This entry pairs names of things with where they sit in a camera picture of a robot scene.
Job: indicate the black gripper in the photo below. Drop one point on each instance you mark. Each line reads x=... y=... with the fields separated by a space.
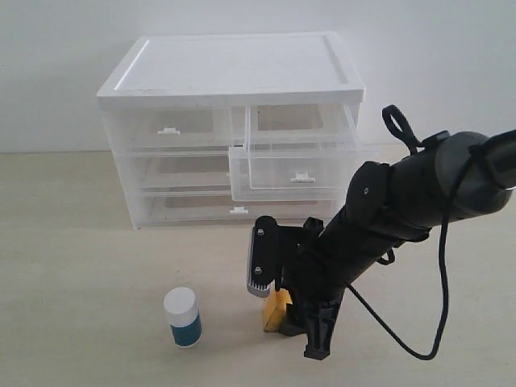
x=301 y=270

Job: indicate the yellow sponge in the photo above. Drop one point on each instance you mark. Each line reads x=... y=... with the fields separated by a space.
x=275 y=310

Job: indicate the white blue pill bottle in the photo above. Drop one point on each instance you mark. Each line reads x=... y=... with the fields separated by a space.
x=183 y=316

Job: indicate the clear drawer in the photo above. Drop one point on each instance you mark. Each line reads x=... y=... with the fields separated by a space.
x=294 y=153
x=161 y=208
x=149 y=171
x=141 y=130

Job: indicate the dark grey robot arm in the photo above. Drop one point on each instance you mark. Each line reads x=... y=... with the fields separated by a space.
x=455 y=177

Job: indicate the white plastic drawer cabinet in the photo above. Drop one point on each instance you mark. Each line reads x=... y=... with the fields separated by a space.
x=229 y=71

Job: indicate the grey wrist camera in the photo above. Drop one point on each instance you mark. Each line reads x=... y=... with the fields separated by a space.
x=262 y=256

